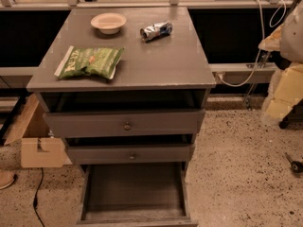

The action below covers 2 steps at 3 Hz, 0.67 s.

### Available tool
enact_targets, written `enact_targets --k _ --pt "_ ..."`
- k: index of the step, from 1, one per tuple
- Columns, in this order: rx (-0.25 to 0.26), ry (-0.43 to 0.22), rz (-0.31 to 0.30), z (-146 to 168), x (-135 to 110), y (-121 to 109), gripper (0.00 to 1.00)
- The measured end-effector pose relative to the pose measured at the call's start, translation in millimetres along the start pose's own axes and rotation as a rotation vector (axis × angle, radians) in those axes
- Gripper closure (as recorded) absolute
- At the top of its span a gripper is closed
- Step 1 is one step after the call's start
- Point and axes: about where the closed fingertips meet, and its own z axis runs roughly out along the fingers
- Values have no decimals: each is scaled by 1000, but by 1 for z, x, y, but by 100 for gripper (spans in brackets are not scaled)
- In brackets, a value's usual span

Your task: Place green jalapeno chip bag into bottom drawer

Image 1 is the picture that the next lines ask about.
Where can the green jalapeno chip bag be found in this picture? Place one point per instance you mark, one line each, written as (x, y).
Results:
(87, 61)

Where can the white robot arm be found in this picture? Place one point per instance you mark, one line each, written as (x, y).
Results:
(286, 86)

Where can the grey top drawer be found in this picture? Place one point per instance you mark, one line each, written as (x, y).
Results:
(135, 123)

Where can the grey drawer cabinet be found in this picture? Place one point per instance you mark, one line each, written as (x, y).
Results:
(168, 73)

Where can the grey middle drawer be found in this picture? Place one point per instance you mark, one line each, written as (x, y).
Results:
(130, 154)

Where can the grey open bottom drawer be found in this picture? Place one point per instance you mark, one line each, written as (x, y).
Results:
(135, 195)

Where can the crushed silver blue can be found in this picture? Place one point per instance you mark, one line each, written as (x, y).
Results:
(156, 30)

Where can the white paper bowl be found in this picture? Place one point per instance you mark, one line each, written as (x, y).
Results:
(109, 23)

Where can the light wooden block stand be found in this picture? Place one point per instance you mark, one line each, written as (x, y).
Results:
(39, 148)

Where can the black tool on floor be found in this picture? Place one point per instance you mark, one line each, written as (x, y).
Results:
(296, 167)

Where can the round wooden disc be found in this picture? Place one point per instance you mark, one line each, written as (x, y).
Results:
(6, 178)

